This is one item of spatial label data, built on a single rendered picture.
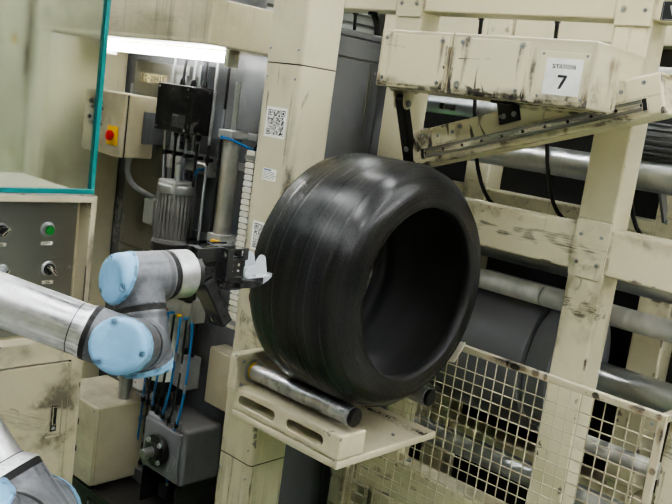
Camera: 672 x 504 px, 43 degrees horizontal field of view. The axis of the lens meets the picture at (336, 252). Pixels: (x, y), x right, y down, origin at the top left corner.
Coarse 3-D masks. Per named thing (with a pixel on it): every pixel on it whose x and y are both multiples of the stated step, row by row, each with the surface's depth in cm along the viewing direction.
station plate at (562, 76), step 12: (552, 60) 189; (564, 60) 187; (576, 60) 185; (552, 72) 189; (564, 72) 187; (576, 72) 185; (552, 84) 189; (564, 84) 187; (576, 84) 185; (576, 96) 185
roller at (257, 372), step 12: (252, 372) 210; (264, 372) 207; (276, 372) 207; (264, 384) 207; (276, 384) 204; (288, 384) 202; (300, 384) 200; (288, 396) 202; (300, 396) 198; (312, 396) 196; (324, 396) 195; (312, 408) 197; (324, 408) 193; (336, 408) 191; (348, 408) 190; (348, 420) 188; (360, 420) 191
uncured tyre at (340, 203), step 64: (320, 192) 186; (384, 192) 182; (448, 192) 195; (256, 256) 189; (320, 256) 177; (384, 256) 227; (448, 256) 221; (256, 320) 192; (320, 320) 177; (384, 320) 229; (448, 320) 219; (320, 384) 189; (384, 384) 192
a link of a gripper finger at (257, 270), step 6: (258, 258) 169; (264, 258) 171; (258, 264) 170; (264, 264) 171; (246, 270) 167; (252, 270) 169; (258, 270) 170; (264, 270) 171; (246, 276) 168; (252, 276) 169; (258, 276) 170; (264, 276) 171; (270, 276) 173; (264, 282) 171
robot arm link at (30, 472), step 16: (0, 432) 147; (0, 448) 146; (16, 448) 148; (0, 464) 144; (16, 464) 144; (32, 464) 146; (16, 480) 143; (32, 480) 144; (48, 480) 147; (64, 480) 155; (48, 496) 144; (64, 496) 149
